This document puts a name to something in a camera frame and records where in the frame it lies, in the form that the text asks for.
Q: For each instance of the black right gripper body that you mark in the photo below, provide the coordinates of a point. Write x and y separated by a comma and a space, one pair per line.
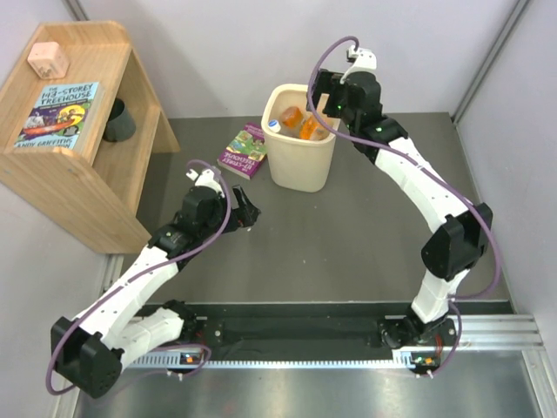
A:
328, 84

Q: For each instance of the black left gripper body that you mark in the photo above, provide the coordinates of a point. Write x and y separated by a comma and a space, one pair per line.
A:
239, 217

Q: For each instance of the small orange bottle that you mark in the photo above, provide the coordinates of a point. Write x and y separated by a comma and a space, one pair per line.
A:
312, 130

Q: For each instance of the orange bottle white cap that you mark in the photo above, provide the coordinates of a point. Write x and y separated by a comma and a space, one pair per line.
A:
291, 120

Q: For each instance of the cream plastic bin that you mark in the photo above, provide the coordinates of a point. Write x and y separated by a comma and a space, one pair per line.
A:
296, 164

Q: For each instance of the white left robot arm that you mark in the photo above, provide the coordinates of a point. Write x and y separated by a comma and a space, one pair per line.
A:
93, 349

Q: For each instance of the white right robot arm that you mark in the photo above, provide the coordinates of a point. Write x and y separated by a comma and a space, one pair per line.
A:
459, 228

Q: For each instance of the purple Treehouse book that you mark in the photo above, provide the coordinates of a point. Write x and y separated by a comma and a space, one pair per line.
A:
245, 153

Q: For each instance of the dark grey cup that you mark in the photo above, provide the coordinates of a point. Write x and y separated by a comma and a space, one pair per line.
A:
120, 125

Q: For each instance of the wooden shelf unit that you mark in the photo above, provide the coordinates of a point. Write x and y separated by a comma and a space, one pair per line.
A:
92, 194

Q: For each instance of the blue Treehouse book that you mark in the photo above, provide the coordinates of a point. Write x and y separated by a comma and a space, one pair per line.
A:
61, 117

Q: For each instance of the pink cube block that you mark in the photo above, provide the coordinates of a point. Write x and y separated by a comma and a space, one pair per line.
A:
48, 60

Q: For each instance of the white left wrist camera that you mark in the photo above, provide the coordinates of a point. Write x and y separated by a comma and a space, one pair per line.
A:
206, 178

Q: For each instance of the aluminium corner post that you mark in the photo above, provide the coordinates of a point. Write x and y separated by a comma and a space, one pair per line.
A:
510, 24

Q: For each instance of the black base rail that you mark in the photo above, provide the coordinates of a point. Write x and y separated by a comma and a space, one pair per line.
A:
308, 331

